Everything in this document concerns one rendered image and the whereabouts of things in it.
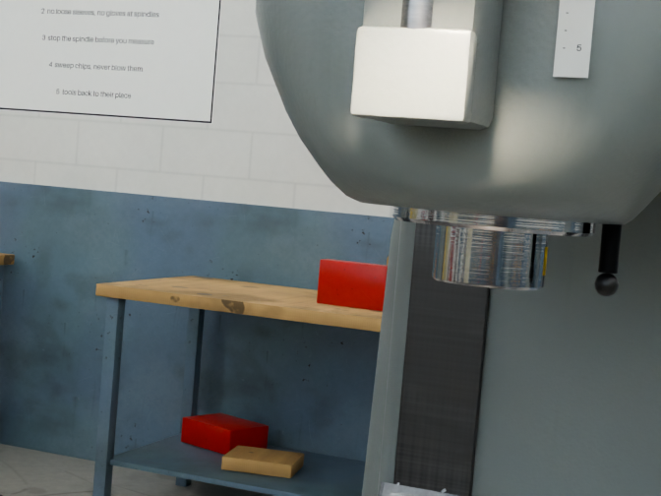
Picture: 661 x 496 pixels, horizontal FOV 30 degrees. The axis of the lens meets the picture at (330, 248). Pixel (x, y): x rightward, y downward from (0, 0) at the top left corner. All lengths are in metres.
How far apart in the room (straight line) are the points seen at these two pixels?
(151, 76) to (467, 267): 4.98
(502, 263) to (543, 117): 0.09
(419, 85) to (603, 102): 0.07
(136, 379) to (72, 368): 0.33
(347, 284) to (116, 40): 1.76
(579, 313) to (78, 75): 4.86
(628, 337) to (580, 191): 0.45
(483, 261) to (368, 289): 3.89
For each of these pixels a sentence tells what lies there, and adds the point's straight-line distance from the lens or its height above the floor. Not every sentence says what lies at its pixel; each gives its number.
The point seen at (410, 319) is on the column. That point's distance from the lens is 0.93.
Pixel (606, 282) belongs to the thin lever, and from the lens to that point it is 0.52.
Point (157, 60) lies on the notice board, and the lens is 5.46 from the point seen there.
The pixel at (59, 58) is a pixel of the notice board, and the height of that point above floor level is 1.77.
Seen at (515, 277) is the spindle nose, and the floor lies 1.29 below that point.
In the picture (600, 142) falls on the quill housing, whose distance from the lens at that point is 0.44.
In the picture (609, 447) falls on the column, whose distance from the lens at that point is 0.91.
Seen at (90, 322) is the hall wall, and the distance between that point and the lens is 5.60.
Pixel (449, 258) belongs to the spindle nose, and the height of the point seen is 1.29.
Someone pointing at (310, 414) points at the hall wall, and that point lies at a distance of 5.15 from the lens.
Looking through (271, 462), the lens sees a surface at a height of 0.28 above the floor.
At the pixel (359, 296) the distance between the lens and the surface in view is 4.41.
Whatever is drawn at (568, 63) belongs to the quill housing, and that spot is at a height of 1.36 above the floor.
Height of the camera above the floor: 1.32
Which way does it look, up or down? 3 degrees down
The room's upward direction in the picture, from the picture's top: 5 degrees clockwise
